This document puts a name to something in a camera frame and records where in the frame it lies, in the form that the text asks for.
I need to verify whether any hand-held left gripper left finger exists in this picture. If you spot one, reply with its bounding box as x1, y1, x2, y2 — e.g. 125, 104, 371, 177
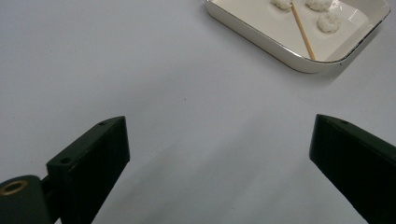
46, 116, 131, 224

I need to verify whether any cream enamel tray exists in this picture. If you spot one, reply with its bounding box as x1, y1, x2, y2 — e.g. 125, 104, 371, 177
204, 0, 391, 75

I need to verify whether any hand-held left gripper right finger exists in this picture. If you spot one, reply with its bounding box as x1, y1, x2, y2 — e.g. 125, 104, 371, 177
309, 114, 396, 224

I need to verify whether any wooden skewer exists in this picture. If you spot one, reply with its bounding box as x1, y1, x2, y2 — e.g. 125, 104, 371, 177
290, 2, 317, 61

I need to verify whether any white round food slice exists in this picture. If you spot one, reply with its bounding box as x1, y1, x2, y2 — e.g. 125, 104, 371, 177
317, 10, 343, 34
304, 0, 332, 12
270, 0, 293, 11

